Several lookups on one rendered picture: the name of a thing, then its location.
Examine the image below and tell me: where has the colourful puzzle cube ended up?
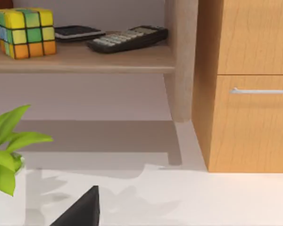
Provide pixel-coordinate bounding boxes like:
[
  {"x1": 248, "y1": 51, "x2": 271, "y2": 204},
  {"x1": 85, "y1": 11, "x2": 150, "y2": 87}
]
[{"x1": 0, "y1": 8, "x2": 57, "y2": 60}]

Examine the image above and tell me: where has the wooden cupboard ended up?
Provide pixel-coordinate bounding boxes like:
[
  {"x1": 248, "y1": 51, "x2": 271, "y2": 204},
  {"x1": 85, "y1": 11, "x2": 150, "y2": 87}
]
[{"x1": 191, "y1": 0, "x2": 283, "y2": 173}]

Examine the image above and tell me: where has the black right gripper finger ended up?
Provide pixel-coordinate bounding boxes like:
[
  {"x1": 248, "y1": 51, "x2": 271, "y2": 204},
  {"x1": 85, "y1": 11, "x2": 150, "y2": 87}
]
[{"x1": 49, "y1": 185, "x2": 101, "y2": 226}]

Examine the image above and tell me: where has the pale wooden open shelf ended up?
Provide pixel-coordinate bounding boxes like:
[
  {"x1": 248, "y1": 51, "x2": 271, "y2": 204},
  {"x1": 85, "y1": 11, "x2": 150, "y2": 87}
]
[{"x1": 0, "y1": 0, "x2": 199, "y2": 123}]

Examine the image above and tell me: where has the wooden drawer front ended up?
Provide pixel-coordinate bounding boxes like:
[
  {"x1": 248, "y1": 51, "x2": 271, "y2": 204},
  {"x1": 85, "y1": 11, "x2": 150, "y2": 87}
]
[
  {"x1": 216, "y1": 0, "x2": 283, "y2": 75},
  {"x1": 208, "y1": 74, "x2": 283, "y2": 173}
]

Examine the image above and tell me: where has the black calculator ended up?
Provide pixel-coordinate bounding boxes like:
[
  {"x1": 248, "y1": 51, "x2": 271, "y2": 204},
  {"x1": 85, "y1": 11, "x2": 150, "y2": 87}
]
[{"x1": 85, "y1": 25, "x2": 169, "y2": 54}]

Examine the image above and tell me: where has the long metal handle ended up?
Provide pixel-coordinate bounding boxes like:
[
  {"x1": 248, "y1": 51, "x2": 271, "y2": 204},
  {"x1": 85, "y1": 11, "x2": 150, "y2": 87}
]
[{"x1": 229, "y1": 87, "x2": 283, "y2": 95}]

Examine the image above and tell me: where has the white plant pot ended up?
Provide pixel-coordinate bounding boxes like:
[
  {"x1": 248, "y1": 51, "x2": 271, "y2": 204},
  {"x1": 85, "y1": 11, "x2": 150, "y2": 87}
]
[{"x1": 0, "y1": 155, "x2": 27, "y2": 226}]

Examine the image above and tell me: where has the green leafy plant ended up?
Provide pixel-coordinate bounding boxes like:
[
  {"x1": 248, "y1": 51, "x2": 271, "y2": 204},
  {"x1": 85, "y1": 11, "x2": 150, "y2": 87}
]
[{"x1": 0, "y1": 104, "x2": 54, "y2": 197}]

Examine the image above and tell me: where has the black smartphone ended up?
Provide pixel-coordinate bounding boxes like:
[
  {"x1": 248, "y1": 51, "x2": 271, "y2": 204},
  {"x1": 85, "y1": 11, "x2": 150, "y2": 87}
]
[{"x1": 54, "y1": 25, "x2": 106, "y2": 43}]

